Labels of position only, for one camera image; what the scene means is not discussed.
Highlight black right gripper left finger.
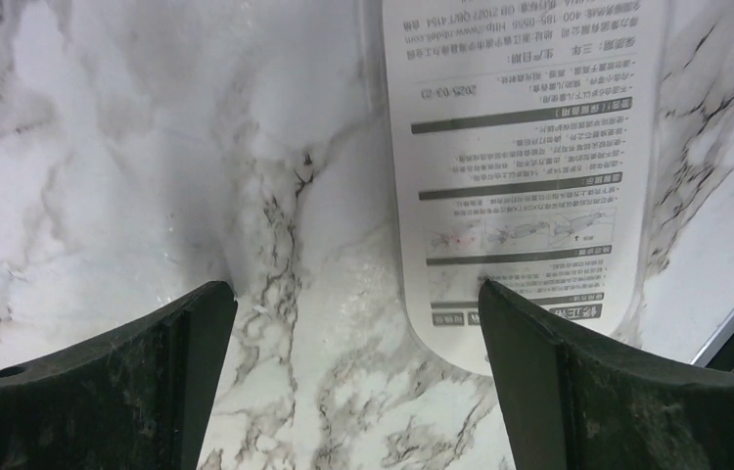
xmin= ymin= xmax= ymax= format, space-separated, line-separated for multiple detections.
xmin=0 ymin=281 xmax=238 ymax=469

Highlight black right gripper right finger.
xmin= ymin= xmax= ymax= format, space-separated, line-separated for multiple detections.
xmin=479 ymin=281 xmax=734 ymax=469

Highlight white printed label tag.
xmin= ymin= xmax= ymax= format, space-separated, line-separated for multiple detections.
xmin=383 ymin=1 xmax=671 ymax=375

